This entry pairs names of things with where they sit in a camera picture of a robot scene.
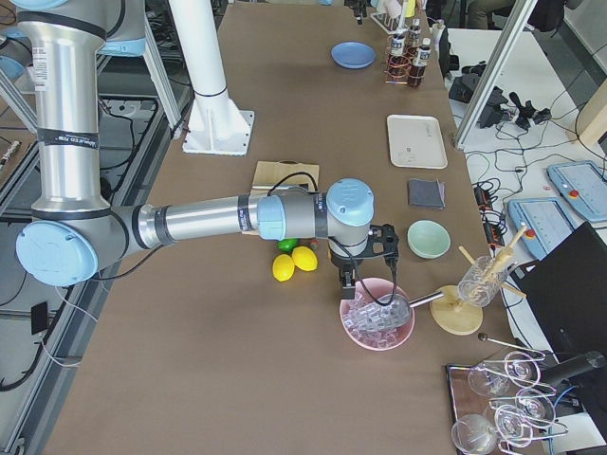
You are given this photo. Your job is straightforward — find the green bowl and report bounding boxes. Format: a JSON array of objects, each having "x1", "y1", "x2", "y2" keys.
[{"x1": 407, "y1": 220, "x2": 451, "y2": 259}]

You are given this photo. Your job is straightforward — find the blue plate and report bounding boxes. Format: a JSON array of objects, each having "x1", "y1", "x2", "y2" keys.
[{"x1": 330, "y1": 41, "x2": 377, "y2": 69}]

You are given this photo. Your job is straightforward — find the grey folded cloth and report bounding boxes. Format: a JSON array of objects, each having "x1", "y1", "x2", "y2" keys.
[{"x1": 408, "y1": 178, "x2": 446, "y2": 209}]

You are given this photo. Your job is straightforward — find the steel ice scoop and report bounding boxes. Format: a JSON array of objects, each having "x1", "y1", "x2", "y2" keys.
[{"x1": 377, "y1": 291, "x2": 444, "y2": 329}]

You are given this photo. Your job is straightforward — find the green lime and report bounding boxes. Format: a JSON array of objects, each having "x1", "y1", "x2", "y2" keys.
[{"x1": 277, "y1": 238, "x2": 299, "y2": 254}]

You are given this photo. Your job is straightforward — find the glass mug on stand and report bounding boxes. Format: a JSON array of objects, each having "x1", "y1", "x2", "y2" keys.
[{"x1": 457, "y1": 256, "x2": 507, "y2": 308}]

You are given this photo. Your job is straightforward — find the wooden cutting board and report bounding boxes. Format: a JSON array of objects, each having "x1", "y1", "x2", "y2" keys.
[{"x1": 251, "y1": 161, "x2": 320, "y2": 193}]

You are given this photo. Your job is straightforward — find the tea bottle white cap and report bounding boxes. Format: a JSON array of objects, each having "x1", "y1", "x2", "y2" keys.
[{"x1": 387, "y1": 28, "x2": 407, "y2": 80}]

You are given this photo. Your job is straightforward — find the yellow lemon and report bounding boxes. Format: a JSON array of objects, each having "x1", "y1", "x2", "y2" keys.
[
  {"x1": 291, "y1": 246, "x2": 319, "y2": 272},
  {"x1": 272, "y1": 254, "x2": 295, "y2": 282}
]

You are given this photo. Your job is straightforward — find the cream rabbit tray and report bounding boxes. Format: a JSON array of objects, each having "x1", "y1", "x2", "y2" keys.
[{"x1": 387, "y1": 114, "x2": 448, "y2": 170}]

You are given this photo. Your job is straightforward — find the copper wire bottle rack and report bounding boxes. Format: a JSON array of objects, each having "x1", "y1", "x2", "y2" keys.
[{"x1": 384, "y1": 27, "x2": 432, "y2": 87}]

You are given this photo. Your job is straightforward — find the aluminium frame post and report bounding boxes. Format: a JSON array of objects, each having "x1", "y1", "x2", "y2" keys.
[{"x1": 453, "y1": 0, "x2": 537, "y2": 150}]

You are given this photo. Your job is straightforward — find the blue teach pendant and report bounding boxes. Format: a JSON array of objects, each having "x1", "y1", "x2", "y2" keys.
[
  {"x1": 507, "y1": 197, "x2": 579, "y2": 260},
  {"x1": 546, "y1": 160, "x2": 606, "y2": 223}
]

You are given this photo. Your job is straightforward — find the pink bowl with ice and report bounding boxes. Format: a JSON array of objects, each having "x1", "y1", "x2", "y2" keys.
[{"x1": 340, "y1": 278, "x2": 415, "y2": 351}]

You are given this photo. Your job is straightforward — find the wine glass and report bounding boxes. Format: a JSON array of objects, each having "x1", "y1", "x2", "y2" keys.
[
  {"x1": 504, "y1": 351, "x2": 541, "y2": 388},
  {"x1": 468, "y1": 363, "x2": 510, "y2": 397},
  {"x1": 451, "y1": 414, "x2": 498, "y2": 454}
]

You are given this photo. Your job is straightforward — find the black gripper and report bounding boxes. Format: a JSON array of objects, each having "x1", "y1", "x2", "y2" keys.
[{"x1": 328, "y1": 224, "x2": 399, "y2": 299}]

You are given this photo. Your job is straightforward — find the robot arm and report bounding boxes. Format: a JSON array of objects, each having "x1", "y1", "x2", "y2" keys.
[{"x1": 15, "y1": 1, "x2": 398, "y2": 299}]

